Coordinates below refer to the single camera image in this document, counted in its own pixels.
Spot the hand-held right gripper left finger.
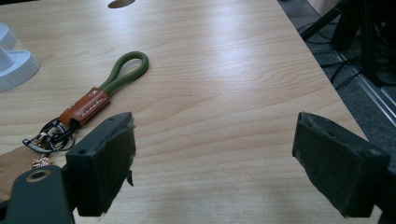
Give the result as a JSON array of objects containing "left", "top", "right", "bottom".
[{"left": 64, "top": 111, "right": 137, "bottom": 217}]

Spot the white display stand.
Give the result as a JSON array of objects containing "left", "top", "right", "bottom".
[{"left": 0, "top": 22, "right": 42, "bottom": 93}]

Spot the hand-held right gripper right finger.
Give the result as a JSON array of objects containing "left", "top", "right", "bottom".
[{"left": 291, "top": 111, "right": 391, "bottom": 218}]

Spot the black tripod stand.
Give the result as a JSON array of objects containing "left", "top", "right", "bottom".
[{"left": 300, "top": 0, "right": 396, "bottom": 89}]

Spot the black floor cable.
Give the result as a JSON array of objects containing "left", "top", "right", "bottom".
[{"left": 320, "top": 55, "right": 366, "bottom": 91}]

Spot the metal floor rail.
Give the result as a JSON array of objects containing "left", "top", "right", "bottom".
[{"left": 333, "top": 49, "right": 396, "bottom": 127}]

